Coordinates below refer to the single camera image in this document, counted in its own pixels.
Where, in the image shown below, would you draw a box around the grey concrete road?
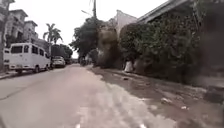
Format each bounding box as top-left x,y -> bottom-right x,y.
0,63 -> 178,128

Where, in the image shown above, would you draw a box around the brownish bush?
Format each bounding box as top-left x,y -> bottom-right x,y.
96,25 -> 122,70

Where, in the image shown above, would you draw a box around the white van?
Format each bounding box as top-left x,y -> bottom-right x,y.
7,42 -> 52,74

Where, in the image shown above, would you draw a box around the palm tree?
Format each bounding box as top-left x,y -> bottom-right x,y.
42,22 -> 64,58

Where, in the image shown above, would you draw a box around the brown dirt roadside strip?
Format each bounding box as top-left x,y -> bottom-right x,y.
85,65 -> 224,128

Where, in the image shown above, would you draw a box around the large green bush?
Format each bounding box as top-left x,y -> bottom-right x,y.
118,13 -> 204,84

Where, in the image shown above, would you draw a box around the multi-storey building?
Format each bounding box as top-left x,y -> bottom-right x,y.
0,0 -> 50,73

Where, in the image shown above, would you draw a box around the utility pole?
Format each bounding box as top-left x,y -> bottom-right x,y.
80,0 -> 98,21

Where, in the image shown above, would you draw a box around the dark trees behind wall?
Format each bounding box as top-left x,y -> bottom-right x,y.
50,43 -> 74,65

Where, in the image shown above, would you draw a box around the pale gabled building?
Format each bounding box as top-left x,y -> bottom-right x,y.
108,9 -> 138,38

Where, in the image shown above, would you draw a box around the white car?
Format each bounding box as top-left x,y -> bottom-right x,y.
52,55 -> 67,69

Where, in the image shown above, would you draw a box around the building with sloping roof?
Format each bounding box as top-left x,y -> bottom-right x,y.
135,0 -> 224,26

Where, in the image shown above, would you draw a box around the dark green tree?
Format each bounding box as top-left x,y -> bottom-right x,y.
69,17 -> 105,65

